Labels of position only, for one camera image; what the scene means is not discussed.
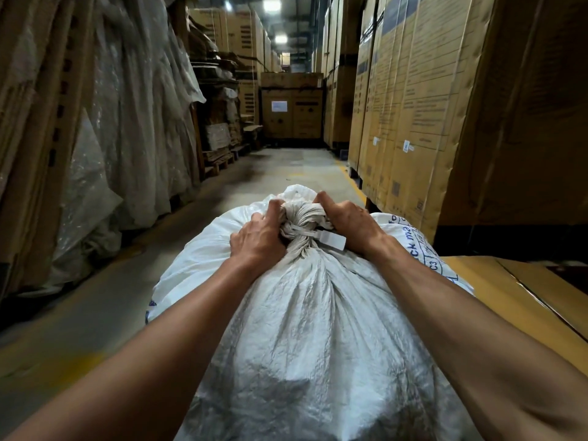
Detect stack of distant cardboard boxes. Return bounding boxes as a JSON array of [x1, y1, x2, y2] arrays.
[[189, 8, 283, 126]]

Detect white plastic seal tag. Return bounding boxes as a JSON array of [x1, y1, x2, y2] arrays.
[[288, 225, 347, 251]]

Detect leaning flattened cardboard sheets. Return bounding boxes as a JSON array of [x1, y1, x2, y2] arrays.
[[0, 0, 99, 299]]

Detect wooden pallet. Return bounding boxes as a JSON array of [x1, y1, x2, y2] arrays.
[[203, 144, 252, 177]]

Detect pile of flattened cardboard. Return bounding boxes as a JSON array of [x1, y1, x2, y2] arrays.
[[189, 23, 246, 154]]

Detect person's left hand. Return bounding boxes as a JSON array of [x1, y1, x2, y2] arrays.
[[229, 199, 288, 273]]

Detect hanging clear plastic sheeting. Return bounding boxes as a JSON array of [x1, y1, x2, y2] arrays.
[[48, 0, 206, 281]]

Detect large white woven sack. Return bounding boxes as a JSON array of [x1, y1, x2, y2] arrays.
[[145, 184, 483, 441]]

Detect person's right hand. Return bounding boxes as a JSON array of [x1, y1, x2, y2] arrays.
[[313, 191, 390, 259]]

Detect tall stack of cardboard boxes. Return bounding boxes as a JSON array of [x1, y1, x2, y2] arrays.
[[312, 0, 366, 152]]

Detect cardboard box with white label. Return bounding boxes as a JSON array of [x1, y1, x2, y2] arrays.
[[260, 72, 324, 144]]

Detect person's right forearm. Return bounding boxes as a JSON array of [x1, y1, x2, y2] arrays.
[[365, 235, 588, 441]]

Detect flat cardboard sheet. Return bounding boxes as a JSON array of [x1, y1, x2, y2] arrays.
[[441, 256, 588, 377]]

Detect person's left forearm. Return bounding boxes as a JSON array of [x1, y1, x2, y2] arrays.
[[0, 258, 258, 441]]

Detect row of tall cardboard boxes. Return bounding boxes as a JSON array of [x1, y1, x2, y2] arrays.
[[348, 0, 588, 262]]

